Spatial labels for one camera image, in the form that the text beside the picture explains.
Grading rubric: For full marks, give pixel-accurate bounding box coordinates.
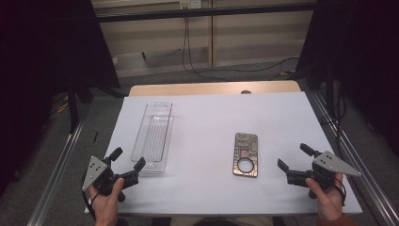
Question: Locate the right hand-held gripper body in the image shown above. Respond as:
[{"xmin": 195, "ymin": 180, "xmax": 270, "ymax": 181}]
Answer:
[{"xmin": 286, "ymin": 151, "xmax": 361, "ymax": 201}]

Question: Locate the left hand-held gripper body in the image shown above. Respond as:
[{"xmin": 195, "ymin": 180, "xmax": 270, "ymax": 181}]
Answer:
[{"xmin": 82, "ymin": 155, "xmax": 139, "ymax": 202}]

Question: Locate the clear plastic tray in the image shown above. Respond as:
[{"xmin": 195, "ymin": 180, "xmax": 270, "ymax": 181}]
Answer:
[{"xmin": 130, "ymin": 101, "xmax": 175, "ymax": 174}]

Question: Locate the person's left hand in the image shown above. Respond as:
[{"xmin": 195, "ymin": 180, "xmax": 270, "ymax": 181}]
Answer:
[{"xmin": 88, "ymin": 178, "xmax": 125, "ymax": 220}]

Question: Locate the person's right hand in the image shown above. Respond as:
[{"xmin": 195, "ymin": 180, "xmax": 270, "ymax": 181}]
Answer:
[{"xmin": 305, "ymin": 173, "xmax": 345, "ymax": 220}]

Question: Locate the black metal stand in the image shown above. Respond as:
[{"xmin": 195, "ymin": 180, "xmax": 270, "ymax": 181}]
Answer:
[{"xmin": 66, "ymin": 74, "xmax": 80, "ymax": 135}]

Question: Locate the white table board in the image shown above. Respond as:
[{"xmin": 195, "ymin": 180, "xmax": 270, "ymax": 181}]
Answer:
[{"xmin": 84, "ymin": 91, "xmax": 363, "ymax": 218}]

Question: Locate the wooden table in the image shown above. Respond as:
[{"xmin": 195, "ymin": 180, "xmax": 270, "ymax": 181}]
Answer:
[{"xmin": 129, "ymin": 80, "xmax": 302, "ymax": 97}]

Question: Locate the black curtain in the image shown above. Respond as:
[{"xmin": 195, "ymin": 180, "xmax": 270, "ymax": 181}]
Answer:
[
  {"xmin": 0, "ymin": 0, "xmax": 121, "ymax": 196},
  {"xmin": 295, "ymin": 0, "xmax": 399, "ymax": 158}
]

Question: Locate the black horizontal bar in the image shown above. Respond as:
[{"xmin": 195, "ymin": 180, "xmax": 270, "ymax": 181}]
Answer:
[{"xmin": 95, "ymin": 3, "xmax": 318, "ymax": 24}]

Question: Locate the metal floor rail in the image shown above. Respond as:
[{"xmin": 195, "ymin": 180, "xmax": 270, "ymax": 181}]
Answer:
[
  {"xmin": 26, "ymin": 121, "xmax": 85, "ymax": 226},
  {"xmin": 309, "ymin": 91, "xmax": 399, "ymax": 226}
]

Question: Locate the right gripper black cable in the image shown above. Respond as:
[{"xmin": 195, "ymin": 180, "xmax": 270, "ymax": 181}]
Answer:
[{"xmin": 332, "ymin": 177, "xmax": 347, "ymax": 207}]

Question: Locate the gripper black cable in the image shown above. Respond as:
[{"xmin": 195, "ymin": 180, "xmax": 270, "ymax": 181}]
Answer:
[
  {"xmin": 332, "ymin": 177, "xmax": 347, "ymax": 207},
  {"xmin": 81, "ymin": 175, "xmax": 97, "ymax": 222}
]

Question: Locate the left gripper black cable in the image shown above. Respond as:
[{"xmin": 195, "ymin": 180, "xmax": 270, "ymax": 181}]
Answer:
[{"xmin": 81, "ymin": 175, "xmax": 97, "ymax": 222}]

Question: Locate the black floor cable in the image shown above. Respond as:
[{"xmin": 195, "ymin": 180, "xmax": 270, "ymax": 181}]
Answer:
[{"xmin": 219, "ymin": 56, "xmax": 301, "ymax": 83}]

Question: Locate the hanging black cable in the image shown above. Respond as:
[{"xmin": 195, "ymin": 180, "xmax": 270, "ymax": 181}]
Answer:
[{"xmin": 181, "ymin": 16, "xmax": 234, "ymax": 83}]

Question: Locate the white wall socket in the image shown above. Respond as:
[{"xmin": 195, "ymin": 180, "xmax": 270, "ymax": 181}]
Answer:
[{"xmin": 179, "ymin": 0, "xmax": 202, "ymax": 9}]

